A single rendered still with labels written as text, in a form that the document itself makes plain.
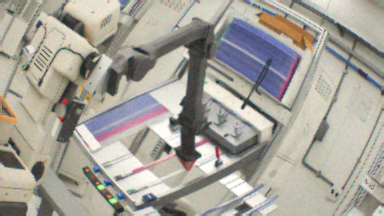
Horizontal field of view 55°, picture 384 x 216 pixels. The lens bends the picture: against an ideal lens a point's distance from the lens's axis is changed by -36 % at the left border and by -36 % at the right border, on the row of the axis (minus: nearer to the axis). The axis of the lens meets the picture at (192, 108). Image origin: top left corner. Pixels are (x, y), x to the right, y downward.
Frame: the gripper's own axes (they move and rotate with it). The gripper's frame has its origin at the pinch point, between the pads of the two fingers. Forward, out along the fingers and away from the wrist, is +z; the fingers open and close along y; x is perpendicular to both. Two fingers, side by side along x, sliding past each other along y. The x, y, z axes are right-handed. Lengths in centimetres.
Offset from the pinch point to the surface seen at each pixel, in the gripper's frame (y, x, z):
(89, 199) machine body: 53, 34, 51
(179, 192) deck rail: -10.0, 11.6, 2.2
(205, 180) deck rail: -10.0, -1.5, 1.3
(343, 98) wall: 31, -186, 47
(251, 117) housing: 2.7, -36.0, -9.2
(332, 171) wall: 3, -149, 90
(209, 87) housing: 32.8, -36.3, -9.3
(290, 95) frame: -12, -49, -23
